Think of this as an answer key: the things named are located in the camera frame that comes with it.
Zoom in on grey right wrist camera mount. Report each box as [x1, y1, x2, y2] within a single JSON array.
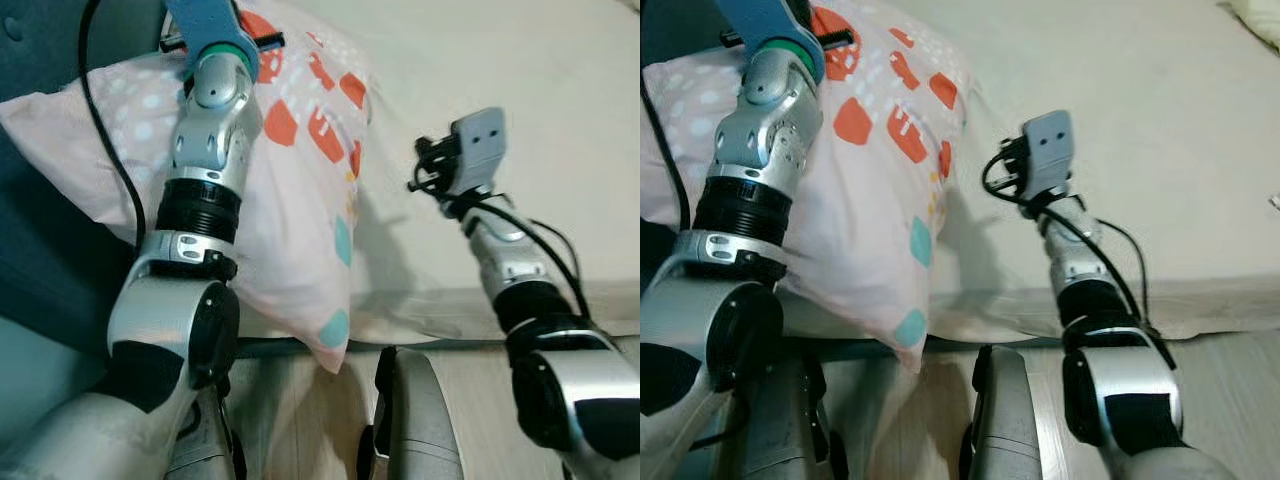
[[1022, 110, 1075, 198], [452, 107, 507, 193]]

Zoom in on grey right robot leg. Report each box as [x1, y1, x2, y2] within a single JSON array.
[[958, 345, 1053, 480], [357, 345, 467, 480]]

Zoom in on pink dotted pillow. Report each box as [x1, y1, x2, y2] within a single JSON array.
[[0, 0, 377, 375], [640, 0, 977, 375]]

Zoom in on dark bed frame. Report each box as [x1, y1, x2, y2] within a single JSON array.
[[780, 335, 1071, 363], [235, 335, 521, 361]]

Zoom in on cream cartoon print quilt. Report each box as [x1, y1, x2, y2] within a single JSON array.
[[1220, 0, 1280, 56]]

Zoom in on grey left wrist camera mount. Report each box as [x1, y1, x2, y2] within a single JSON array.
[[163, 0, 263, 83], [715, 0, 826, 83]]

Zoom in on grey left robot leg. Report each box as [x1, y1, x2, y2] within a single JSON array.
[[700, 350, 853, 480], [165, 385, 249, 480]]

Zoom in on cream bed mattress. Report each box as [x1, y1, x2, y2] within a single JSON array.
[[890, 0, 1280, 341], [240, 0, 641, 341]]

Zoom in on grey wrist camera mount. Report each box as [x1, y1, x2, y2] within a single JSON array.
[[452, 107, 507, 193], [163, 0, 263, 83], [1022, 110, 1075, 198], [715, 0, 826, 83]]

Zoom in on grey robot leg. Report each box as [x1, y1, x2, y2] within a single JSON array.
[[357, 345, 467, 480], [958, 345, 1053, 480], [165, 385, 249, 480], [700, 350, 853, 480]]

